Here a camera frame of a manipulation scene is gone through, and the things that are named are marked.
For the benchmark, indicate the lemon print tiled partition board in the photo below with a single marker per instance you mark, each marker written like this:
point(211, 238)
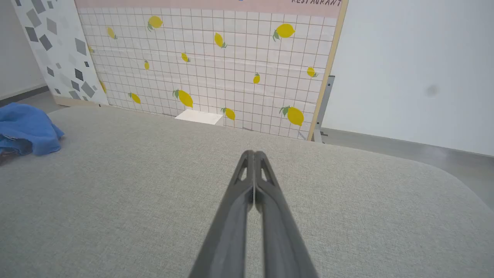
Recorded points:
point(231, 65)

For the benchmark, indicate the blue white sports jersey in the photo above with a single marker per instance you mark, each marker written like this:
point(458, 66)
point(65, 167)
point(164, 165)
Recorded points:
point(27, 127)

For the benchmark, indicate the white rectangular box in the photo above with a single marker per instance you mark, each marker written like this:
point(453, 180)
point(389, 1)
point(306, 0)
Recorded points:
point(198, 116)

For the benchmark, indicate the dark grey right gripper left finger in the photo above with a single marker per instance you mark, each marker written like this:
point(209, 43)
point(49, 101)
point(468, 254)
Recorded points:
point(227, 231)

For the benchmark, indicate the grey metal partition stand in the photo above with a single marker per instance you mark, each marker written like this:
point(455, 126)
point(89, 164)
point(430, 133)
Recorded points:
point(322, 108)

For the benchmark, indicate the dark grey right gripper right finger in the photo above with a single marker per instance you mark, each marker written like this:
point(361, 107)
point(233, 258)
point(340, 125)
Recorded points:
point(281, 239)

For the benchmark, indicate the white panel with grey shapes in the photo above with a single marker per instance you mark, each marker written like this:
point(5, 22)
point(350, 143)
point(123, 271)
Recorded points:
point(58, 50)

